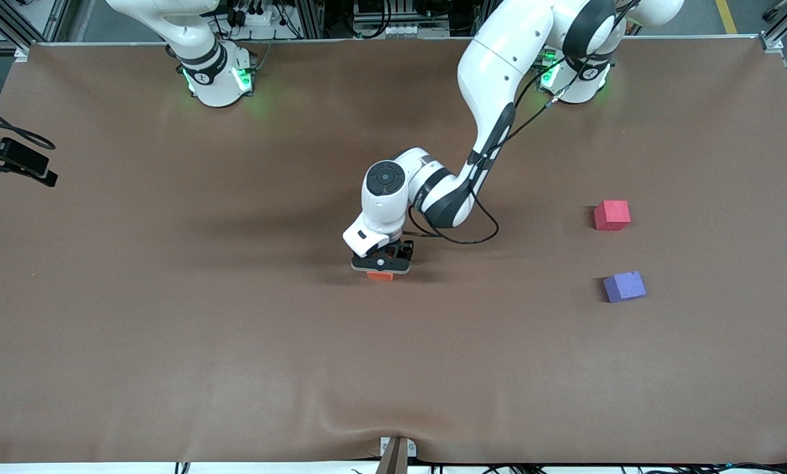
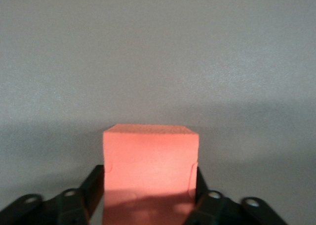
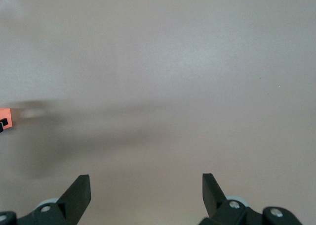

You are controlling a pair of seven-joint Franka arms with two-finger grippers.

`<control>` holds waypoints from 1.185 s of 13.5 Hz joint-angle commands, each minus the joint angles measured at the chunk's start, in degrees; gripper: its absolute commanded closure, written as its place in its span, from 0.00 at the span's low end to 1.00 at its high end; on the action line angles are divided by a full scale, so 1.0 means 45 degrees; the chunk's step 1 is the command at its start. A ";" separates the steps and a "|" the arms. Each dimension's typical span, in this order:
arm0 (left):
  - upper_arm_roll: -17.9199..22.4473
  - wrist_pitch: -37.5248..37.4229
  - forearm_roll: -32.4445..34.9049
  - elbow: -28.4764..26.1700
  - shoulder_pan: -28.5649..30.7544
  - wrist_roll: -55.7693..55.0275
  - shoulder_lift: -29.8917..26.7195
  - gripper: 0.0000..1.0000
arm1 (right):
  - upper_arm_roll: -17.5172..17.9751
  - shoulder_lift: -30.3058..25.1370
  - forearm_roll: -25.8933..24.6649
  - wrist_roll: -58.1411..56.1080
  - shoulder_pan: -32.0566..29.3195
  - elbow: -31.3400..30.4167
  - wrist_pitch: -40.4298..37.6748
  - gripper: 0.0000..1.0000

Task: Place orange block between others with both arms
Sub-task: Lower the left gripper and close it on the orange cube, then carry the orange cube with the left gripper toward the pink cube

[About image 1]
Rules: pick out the white terminal block row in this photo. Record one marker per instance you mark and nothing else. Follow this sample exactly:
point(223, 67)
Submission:
point(407, 30)

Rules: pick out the white power strip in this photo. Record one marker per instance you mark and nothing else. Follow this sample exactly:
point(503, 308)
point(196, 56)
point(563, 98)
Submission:
point(261, 16)

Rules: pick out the metal table bracket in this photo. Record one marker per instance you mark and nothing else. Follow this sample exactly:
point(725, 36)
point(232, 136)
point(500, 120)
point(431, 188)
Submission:
point(411, 449)

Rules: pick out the brown table mat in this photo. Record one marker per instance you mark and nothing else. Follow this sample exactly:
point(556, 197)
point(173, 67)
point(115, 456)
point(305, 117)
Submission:
point(169, 329)

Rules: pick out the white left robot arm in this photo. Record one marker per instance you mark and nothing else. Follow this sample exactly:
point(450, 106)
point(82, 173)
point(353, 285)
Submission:
point(498, 66)

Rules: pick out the red foam block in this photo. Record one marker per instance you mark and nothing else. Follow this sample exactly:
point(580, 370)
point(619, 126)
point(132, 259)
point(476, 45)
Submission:
point(612, 215)

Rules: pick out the orange foam block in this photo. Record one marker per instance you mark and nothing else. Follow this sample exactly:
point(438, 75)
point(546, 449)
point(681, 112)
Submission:
point(380, 276)

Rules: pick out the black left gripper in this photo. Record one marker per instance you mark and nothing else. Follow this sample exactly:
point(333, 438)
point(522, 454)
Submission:
point(403, 249)

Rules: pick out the purple foam block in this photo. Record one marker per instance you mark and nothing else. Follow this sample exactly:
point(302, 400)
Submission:
point(624, 287)

